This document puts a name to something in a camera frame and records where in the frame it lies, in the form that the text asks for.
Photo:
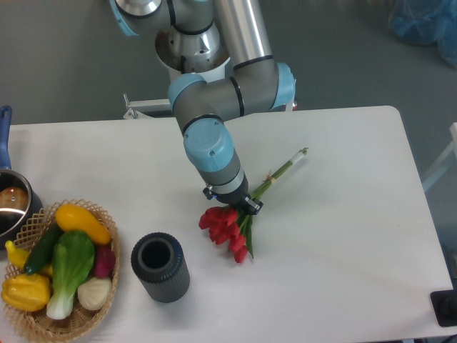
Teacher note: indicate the woven wicker basket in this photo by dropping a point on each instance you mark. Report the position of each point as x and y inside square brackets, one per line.
[36, 326]

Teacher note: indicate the small yellow gourd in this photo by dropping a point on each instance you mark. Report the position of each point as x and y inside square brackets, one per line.
[16, 256]

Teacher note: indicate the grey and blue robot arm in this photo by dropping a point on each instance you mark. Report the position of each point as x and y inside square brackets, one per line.
[202, 108]

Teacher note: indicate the dark green cucumber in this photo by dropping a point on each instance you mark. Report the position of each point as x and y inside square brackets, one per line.
[43, 250]

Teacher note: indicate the blue plastic bag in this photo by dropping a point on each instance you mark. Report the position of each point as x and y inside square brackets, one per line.
[424, 23]

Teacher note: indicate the black device at table edge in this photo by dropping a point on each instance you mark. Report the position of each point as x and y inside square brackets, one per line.
[444, 306]

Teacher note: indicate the blue handled saucepan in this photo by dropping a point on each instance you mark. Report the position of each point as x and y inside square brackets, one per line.
[18, 200]

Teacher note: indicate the white frame at right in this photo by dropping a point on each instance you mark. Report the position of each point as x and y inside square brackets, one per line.
[445, 160]

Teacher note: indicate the white garlic bulb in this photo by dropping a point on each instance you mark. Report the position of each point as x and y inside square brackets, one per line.
[93, 293]

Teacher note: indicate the dark grey ribbed vase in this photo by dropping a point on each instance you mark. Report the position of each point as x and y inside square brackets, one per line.
[158, 261]

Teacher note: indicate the red radish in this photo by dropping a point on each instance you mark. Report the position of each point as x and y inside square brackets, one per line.
[104, 262]

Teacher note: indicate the red tulip bouquet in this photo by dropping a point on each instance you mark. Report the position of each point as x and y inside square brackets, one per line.
[232, 224]

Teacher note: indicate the green bok choy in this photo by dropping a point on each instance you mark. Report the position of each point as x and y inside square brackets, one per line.
[72, 261]

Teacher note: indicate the yellow squash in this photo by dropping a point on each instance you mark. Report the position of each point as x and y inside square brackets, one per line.
[71, 217]

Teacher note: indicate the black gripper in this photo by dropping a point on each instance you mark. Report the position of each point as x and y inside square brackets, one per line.
[228, 194]

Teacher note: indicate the yellow bell pepper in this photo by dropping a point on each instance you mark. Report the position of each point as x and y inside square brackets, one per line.
[28, 293]

